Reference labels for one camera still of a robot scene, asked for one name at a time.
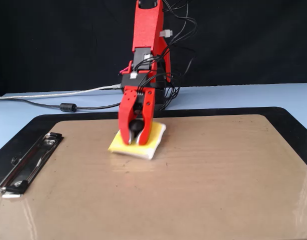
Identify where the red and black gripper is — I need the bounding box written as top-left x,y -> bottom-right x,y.
117,72 -> 157,146

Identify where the yellow white sponge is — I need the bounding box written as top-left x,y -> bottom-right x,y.
107,119 -> 167,160

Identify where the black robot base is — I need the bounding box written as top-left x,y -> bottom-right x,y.
154,87 -> 167,111

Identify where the brown clipboard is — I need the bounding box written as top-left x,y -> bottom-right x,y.
0,114 -> 307,240

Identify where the silver metal clipboard clip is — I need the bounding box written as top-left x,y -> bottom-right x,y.
0,132 -> 64,200

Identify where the black cloth backdrop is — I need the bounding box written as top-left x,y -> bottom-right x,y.
0,0 -> 307,97

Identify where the silver USB cable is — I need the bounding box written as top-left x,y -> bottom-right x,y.
0,83 -> 123,101

